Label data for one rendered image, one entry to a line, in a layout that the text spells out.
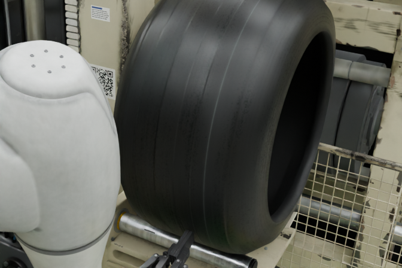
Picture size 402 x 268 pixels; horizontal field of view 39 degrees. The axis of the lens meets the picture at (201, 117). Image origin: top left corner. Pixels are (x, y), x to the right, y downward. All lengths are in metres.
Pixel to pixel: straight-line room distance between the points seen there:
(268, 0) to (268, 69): 0.14
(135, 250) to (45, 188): 0.90
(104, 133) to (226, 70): 0.53
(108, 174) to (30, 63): 0.11
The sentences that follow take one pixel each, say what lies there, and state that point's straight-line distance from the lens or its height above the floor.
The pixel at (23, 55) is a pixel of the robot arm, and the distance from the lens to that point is 0.44.
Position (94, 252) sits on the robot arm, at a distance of 0.56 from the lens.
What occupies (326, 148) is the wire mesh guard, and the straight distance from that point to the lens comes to 1.58.
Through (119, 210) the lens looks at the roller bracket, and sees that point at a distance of 1.36.
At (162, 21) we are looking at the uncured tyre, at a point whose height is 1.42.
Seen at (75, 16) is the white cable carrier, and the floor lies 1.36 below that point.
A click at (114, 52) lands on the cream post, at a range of 1.27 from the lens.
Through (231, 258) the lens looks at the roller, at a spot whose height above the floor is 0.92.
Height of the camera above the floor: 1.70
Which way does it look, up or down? 25 degrees down
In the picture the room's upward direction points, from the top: 3 degrees clockwise
